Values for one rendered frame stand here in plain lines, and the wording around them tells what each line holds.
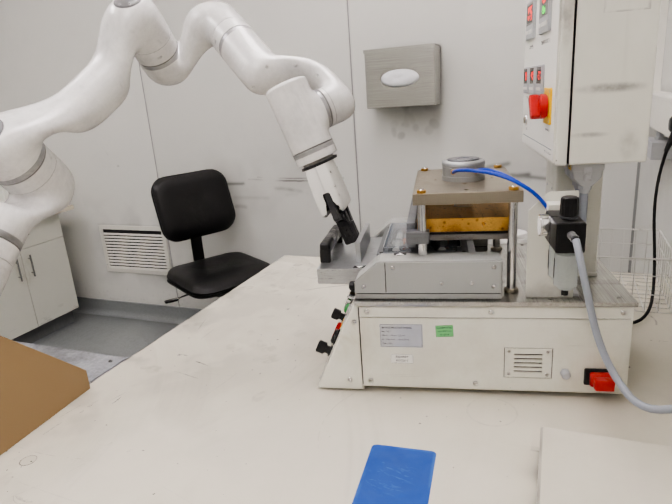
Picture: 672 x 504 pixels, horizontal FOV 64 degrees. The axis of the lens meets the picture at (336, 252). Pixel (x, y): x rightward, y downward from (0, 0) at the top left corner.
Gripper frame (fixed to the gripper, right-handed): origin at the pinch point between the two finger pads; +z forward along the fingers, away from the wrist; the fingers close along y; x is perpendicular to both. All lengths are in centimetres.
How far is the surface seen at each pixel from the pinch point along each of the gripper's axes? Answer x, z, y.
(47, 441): -54, 8, 36
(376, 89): 1, -28, -137
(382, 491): 0, 28, 42
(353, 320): -1.6, 11.9, 16.8
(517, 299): 26.0, 17.9, 15.8
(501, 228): 27.6, 6.9, 10.0
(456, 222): 20.9, 3.2, 10.0
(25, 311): -226, 2, -139
